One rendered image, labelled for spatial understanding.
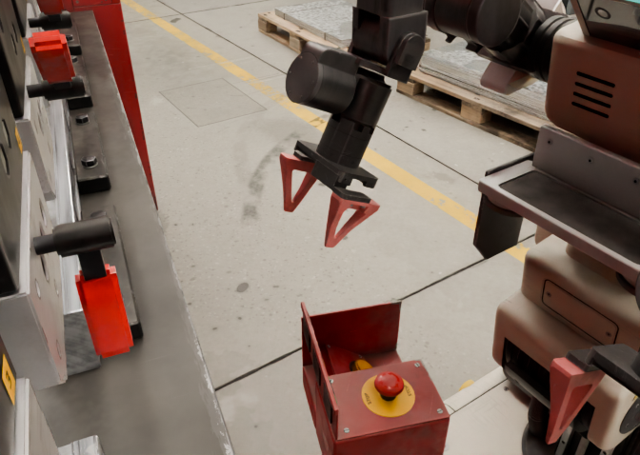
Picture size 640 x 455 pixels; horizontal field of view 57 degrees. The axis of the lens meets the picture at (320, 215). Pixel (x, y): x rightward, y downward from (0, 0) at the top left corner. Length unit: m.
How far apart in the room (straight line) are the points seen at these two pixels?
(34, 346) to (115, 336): 0.08
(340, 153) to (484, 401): 0.94
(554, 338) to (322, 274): 1.42
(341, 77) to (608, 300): 0.48
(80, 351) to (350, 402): 0.35
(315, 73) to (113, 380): 0.43
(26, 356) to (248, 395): 1.56
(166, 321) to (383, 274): 1.52
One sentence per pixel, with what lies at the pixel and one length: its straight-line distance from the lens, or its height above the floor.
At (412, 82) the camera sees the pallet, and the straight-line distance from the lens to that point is 3.73.
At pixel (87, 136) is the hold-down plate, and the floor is 0.91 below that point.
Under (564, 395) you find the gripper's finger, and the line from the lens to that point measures 0.53.
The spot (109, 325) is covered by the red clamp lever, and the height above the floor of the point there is 1.18.
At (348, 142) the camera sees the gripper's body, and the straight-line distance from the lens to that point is 0.71.
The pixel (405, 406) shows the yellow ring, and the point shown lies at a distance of 0.83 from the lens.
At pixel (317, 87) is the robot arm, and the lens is 0.65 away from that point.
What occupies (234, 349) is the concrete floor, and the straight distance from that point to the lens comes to 1.99.
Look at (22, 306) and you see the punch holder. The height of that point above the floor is 1.25.
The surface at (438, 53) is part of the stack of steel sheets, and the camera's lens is 3.77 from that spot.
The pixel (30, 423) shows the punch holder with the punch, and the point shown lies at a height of 1.25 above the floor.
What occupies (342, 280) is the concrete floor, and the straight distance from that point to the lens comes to 2.23.
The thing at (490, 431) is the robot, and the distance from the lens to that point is 1.47.
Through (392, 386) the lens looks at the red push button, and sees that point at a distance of 0.81.
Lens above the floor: 1.43
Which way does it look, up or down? 34 degrees down
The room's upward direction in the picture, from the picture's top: straight up
